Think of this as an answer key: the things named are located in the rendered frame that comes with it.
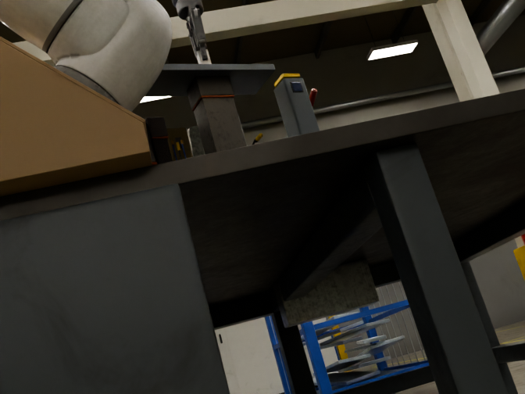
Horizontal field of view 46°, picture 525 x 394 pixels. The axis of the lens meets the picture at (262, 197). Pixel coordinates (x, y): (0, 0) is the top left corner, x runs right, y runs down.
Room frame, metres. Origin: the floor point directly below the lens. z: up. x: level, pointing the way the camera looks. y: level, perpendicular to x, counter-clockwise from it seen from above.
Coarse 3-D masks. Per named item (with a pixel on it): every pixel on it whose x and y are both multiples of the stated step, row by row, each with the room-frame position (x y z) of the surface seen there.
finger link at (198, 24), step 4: (192, 12) 1.46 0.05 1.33; (192, 16) 1.47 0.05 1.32; (200, 16) 1.47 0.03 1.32; (192, 20) 1.48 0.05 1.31; (196, 20) 1.47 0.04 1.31; (200, 20) 1.48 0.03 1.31; (196, 24) 1.47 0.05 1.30; (200, 24) 1.48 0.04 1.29; (196, 28) 1.48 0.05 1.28; (200, 28) 1.48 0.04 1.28; (196, 32) 1.48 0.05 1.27; (200, 32) 1.48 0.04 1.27; (204, 32) 1.48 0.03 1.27; (196, 36) 1.48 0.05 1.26; (200, 36) 1.48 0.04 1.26; (204, 36) 1.48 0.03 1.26
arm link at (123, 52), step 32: (96, 0) 0.91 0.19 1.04; (128, 0) 0.95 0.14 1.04; (64, 32) 0.91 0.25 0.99; (96, 32) 0.92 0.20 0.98; (128, 32) 0.94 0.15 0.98; (160, 32) 0.98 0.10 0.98; (64, 64) 0.93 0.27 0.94; (96, 64) 0.93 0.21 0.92; (128, 64) 0.95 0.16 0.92; (160, 64) 1.02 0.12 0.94; (128, 96) 0.98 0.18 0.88
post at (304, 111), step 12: (288, 84) 1.62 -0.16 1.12; (276, 96) 1.67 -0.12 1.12; (288, 96) 1.62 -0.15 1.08; (300, 96) 1.64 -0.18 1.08; (288, 108) 1.63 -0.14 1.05; (300, 108) 1.63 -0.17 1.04; (288, 120) 1.65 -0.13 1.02; (300, 120) 1.62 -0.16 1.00; (312, 120) 1.64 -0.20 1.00; (288, 132) 1.67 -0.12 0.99; (300, 132) 1.62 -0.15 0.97
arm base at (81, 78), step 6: (60, 66) 0.94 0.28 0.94; (66, 72) 0.93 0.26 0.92; (72, 72) 0.93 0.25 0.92; (78, 78) 0.92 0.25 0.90; (84, 78) 0.93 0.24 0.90; (84, 84) 0.93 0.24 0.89; (90, 84) 0.93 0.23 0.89; (96, 84) 0.94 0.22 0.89; (96, 90) 0.94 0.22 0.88; (102, 90) 0.94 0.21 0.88; (108, 96) 0.95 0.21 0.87
